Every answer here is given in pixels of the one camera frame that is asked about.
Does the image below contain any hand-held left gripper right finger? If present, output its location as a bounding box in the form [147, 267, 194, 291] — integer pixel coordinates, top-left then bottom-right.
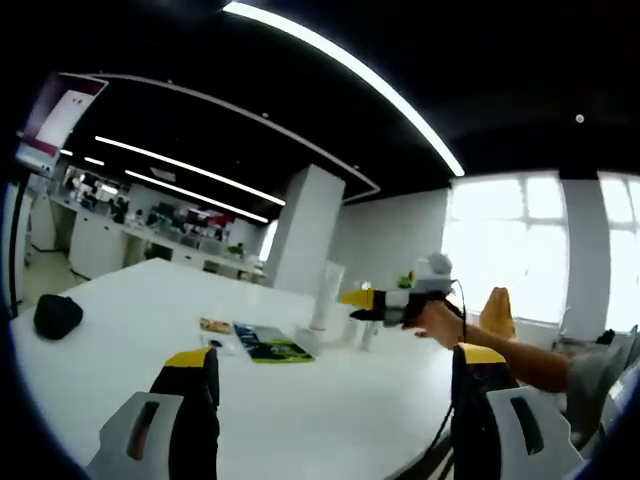
[451, 342, 586, 480]

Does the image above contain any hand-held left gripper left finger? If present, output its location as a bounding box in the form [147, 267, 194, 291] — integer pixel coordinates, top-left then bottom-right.
[87, 346, 221, 480]

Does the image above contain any white skincare tube red band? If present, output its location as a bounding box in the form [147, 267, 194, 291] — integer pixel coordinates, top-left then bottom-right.
[311, 261, 348, 333]

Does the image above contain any gold skincare sachet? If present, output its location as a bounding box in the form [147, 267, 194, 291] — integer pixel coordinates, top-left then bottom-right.
[199, 316, 234, 335]

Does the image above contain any green skincare sachet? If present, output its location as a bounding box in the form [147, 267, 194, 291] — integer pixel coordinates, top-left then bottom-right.
[231, 321, 317, 365]

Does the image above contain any person's right hand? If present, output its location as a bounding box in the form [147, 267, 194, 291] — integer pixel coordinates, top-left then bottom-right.
[413, 299, 470, 348]

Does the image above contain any orange chair back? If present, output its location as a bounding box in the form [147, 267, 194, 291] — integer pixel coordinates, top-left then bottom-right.
[479, 286, 518, 343]

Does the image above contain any person's grey sleeve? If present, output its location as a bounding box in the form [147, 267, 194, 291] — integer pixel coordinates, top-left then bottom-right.
[563, 348, 630, 447]

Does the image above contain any black pouch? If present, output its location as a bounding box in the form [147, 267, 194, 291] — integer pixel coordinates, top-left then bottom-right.
[32, 293, 85, 343]

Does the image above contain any row of white office desks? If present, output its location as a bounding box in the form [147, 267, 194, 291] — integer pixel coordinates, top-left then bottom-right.
[48, 193, 267, 287]

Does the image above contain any straight ceiling light strip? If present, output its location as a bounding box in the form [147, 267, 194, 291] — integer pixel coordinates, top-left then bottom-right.
[94, 135, 287, 207]
[124, 169, 270, 225]

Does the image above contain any long curved ceiling light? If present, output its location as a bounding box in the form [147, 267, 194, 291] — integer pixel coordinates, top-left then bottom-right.
[221, 0, 467, 177]

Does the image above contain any black monitor stand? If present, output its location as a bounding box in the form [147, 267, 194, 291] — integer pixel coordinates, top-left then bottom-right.
[8, 173, 32, 314]

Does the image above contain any computer monitor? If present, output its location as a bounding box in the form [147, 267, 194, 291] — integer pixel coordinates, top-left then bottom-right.
[16, 71, 110, 170]

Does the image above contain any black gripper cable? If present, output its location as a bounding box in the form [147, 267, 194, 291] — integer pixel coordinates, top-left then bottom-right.
[448, 277, 470, 342]

